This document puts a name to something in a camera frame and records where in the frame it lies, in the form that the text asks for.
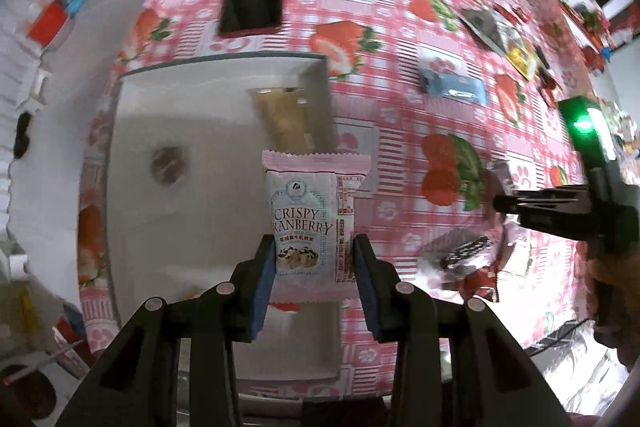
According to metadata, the red box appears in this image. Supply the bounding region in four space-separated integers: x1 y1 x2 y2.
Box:
27 2 68 42

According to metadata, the red snack packet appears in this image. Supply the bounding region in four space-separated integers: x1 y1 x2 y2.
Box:
460 269 501 303

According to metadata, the pink snack packet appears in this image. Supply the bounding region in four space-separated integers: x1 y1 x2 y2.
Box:
261 149 372 305

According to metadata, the light blue snack packet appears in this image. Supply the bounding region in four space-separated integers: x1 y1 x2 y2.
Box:
417 59 488 105

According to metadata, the yellow snack packet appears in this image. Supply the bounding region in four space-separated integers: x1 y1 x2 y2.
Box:
506 44 541 80

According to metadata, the tan snack packet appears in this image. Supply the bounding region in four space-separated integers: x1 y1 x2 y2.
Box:
248 87 317 152

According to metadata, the silver foil snack packet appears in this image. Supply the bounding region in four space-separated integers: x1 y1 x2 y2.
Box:
487 159 516 198

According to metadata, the person's right hand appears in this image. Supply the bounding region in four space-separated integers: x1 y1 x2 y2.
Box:
575 239 640 365

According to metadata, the black patterned snack packet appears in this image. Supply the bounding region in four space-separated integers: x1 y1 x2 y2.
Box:
435 234 493 270

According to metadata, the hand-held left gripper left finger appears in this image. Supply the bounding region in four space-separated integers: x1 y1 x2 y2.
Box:
55 232 278 427

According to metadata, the white green snack bag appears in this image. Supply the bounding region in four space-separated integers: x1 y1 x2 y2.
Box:
457 4 521 55

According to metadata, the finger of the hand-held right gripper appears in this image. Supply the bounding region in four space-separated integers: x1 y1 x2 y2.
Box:
492 186 596 238

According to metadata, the small black object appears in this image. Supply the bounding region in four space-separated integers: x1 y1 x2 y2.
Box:
13 112 33 158

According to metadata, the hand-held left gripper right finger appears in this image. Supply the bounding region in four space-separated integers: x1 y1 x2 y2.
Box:
351 233 573 427

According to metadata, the white rectangular box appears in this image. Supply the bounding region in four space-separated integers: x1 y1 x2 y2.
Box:
102 53 347 400

